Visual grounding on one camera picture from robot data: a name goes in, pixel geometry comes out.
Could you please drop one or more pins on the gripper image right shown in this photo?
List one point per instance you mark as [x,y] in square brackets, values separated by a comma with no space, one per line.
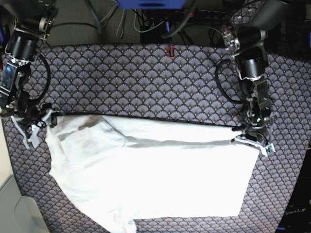
[257,132]

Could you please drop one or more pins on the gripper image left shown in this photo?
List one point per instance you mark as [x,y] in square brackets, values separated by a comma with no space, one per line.
[30,122]

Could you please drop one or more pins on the white T-shirt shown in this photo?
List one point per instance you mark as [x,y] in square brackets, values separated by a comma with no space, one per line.
[116,170]

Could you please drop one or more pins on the black case OpenArm label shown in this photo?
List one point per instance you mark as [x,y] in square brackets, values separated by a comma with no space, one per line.
[297,216]

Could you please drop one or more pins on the patterned purple table cloth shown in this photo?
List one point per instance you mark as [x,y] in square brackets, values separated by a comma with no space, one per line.
[142,81]

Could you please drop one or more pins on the red table clamp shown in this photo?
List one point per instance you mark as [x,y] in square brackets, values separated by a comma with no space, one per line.
[171,52]

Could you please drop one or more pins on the black power strip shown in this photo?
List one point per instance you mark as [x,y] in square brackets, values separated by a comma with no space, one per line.
[209,14]

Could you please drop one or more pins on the blue box overhead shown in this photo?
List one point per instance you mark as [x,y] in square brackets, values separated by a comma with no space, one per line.
[151,4]

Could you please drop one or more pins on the black box behind table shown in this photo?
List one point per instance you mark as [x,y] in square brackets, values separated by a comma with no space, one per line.
[155,28]

